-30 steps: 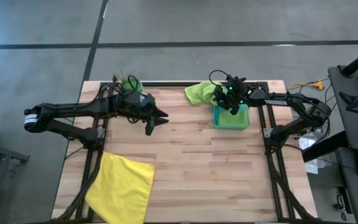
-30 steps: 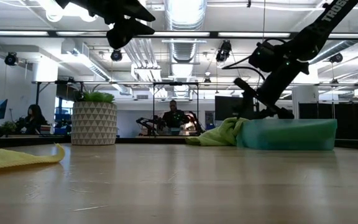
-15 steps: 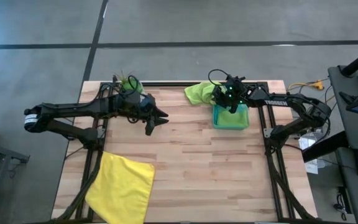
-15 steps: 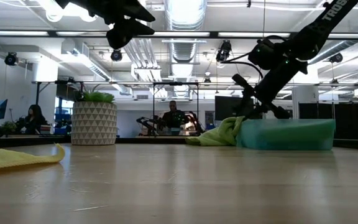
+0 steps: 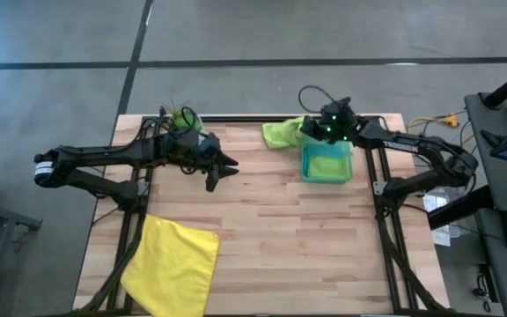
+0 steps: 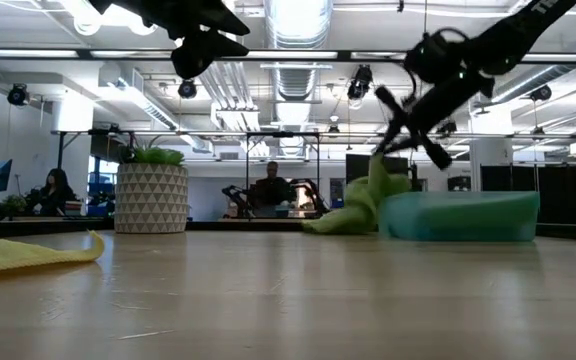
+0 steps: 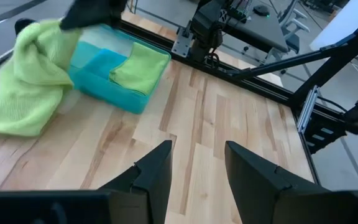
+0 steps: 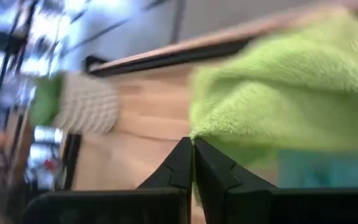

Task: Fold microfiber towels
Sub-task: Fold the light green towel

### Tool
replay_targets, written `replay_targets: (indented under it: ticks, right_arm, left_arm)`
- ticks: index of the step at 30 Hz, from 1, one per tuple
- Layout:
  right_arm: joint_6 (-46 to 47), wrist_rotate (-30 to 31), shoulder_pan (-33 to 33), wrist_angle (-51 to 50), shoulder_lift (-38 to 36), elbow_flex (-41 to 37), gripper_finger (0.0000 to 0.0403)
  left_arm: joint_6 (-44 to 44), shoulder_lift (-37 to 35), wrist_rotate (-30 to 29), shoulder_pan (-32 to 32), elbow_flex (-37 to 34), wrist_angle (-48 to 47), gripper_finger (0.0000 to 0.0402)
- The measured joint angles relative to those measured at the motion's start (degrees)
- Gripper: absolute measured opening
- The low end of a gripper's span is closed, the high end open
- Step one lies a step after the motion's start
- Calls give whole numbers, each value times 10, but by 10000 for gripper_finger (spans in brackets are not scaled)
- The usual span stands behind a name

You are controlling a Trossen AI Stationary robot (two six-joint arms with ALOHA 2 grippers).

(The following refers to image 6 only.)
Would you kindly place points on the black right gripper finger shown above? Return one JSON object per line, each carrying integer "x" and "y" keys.
{"x": 403, "y": 145}
{"x": 389, "y": 137}

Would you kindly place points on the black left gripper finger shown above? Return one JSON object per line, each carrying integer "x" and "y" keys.
{"x": 223, "y": 17}
{"x": 225, "y": 47}

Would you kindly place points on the lime microfiber towel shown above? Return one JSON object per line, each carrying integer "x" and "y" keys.
{"x": 363, "y": 205}

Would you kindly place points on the black background robot arm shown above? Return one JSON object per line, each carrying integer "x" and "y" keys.
{"x": 235, "y": 197}
{"x": 310, "y": 195}

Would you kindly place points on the yellow microfiber towel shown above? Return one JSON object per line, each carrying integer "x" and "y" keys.
{"x": 23, "y": 252}

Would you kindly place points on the black ceiling spotlight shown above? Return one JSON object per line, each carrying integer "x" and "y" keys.
{"x": 541, "y": 93}
{"x": 18, "y": 95}
{"x": 447, "y": 128}
{"x": 358, "y": 89}
{"x": 187, "y": 89}

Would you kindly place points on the black monitor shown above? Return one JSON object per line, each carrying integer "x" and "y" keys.
{"x": 355, "y": 167}

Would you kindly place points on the white building column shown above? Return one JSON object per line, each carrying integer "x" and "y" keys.
{"x": 490, "y": 165}

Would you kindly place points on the teal translucent plastic bin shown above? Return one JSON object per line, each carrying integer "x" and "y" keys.
{"x": 458, "y": 217}

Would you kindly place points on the black beam with light strips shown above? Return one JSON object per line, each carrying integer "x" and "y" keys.
{"x": 344, "y": 55}

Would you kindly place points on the person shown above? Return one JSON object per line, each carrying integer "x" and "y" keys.
{"x": 273, "y": 192}
{"x": 55, "y": 195}

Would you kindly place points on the black partition panels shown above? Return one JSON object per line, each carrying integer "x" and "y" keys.
{"x": 558, "y": 195}

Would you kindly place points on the succulent in white patterned pot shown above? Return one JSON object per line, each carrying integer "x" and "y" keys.
{"x": 152, "y": 197}

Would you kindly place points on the black stand pole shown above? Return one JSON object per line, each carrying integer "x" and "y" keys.
{"x": 61, "y": 150}

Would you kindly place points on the blue screen monitor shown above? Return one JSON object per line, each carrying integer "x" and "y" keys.
{"x": 0, "y": 175}

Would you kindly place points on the small green potted plant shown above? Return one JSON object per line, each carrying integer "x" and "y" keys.
{"x": 14, "y": 206}

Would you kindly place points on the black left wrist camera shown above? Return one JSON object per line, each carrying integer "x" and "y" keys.
{"x": 190, "y": 62}

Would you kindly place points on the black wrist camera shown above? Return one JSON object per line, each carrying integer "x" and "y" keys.
{"x": 190, "y": 62}
{"x": 433, "y": 60}

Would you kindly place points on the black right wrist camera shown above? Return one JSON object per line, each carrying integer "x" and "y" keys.
{"x": 433, "y": 60}

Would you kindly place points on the small black wall screen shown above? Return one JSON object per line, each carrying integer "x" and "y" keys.
{"x": 459, "y": 184}

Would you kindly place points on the silver ventilation duct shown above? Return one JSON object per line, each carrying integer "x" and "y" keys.
{"x": 295, "y": 80}

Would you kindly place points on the black background rig frame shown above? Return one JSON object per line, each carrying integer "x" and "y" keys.
{"x": 283, "y": 134}

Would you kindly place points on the black aluminium table frame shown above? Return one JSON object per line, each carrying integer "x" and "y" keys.
{"x": 568, "y": 231}

